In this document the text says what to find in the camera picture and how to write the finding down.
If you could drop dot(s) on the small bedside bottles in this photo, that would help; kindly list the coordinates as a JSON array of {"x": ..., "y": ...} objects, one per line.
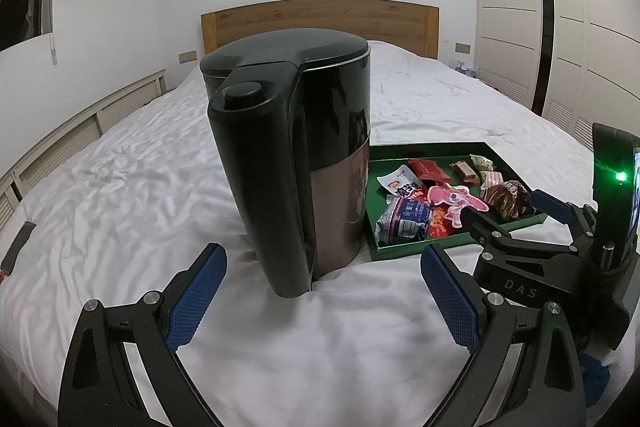
[{"x": 463, "y": 68}]

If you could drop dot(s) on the olive green snack packet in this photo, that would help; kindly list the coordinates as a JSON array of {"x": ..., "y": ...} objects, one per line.
[{"x": 482, "y": 163}]

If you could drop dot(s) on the black and brown electric kettle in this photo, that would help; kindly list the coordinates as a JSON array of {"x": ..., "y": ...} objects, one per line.
[{"x": 280, "y": 157}]

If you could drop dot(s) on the black smartphone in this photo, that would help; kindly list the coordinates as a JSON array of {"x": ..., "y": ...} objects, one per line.
[{"x": 20, "y": 242}]

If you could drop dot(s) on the wooden bed headboard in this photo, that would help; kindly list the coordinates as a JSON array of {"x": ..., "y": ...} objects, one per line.
[{"x": 320, "y": 14}]

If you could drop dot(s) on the dark blue snack packet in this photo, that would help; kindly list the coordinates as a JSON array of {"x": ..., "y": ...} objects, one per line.
[{"x": 402, "y": 222}]

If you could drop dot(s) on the green tray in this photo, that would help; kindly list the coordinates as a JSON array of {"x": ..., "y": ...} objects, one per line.
[{"x": 440, "y": 152}]

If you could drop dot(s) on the pink cartoon snack packet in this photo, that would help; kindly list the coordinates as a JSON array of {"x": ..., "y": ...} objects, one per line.
[{"x": 452, "y": 197}]

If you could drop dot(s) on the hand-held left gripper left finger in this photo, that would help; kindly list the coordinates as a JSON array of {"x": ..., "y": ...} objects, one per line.
[{"x": 197, "y": 297}]

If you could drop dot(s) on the red and white snack packet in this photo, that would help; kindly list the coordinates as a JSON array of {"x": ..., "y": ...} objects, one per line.
[{"x": 400, "y": 184}]

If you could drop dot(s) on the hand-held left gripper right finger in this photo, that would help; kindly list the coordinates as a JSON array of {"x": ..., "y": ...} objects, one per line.
[{"x": 450, "y": 302}]

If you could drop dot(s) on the white slatted radiator cover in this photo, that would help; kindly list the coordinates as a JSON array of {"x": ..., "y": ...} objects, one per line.
[{"x": 65, "y": 127}]

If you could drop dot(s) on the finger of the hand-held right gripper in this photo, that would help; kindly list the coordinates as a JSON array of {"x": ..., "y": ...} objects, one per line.
[
  {"x": 520, "y": 272},
  {"x": 550, "y": 207}
]

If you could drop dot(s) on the pink striped snack packet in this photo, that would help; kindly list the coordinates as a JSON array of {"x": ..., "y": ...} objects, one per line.
[{"x": 491, "y": 179}]

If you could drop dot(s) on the brown oat snack packet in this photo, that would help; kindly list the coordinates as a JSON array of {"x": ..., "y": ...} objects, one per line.
[{"x": 505, "y": 199}]

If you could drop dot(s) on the white duvet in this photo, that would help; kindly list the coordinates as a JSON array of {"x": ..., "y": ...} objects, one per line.
[{"x": 125, "y": 167}]

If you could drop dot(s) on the wall socket plate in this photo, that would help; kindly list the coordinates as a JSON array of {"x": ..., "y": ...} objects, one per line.
[
  {"x": 463, "y": 47},
  {"x": 188, "y": 57}
]

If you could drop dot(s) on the small clear wafer packet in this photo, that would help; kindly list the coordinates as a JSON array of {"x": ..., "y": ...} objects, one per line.
[{"x": 464, "y": 171}]

